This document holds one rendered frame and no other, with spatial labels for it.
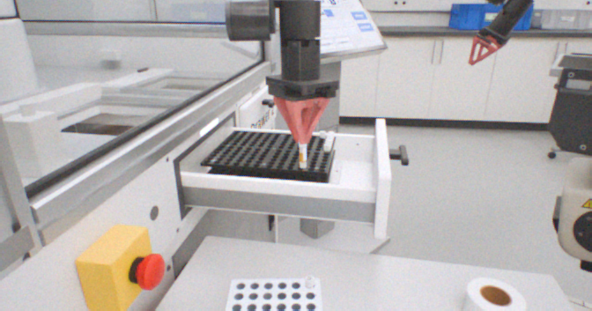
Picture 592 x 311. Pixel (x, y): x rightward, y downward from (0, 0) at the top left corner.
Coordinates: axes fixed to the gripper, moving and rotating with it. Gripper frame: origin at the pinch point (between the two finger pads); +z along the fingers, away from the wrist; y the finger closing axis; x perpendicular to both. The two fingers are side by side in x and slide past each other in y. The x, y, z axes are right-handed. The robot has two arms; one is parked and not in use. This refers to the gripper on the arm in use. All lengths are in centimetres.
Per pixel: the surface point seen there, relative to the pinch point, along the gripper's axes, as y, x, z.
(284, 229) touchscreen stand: -99, 59, 89
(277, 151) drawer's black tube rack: -12.4, 2.9, 6.5
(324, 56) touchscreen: -67, 59, -3
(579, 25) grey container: -98, 375, -4
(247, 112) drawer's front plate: -33.9, 8.3, 4.0
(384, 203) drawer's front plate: 11.2, 6.8, 8.8
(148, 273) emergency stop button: 6.6, -25.7, 8.7
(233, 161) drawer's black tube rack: -12.3, -6.2, 6.3
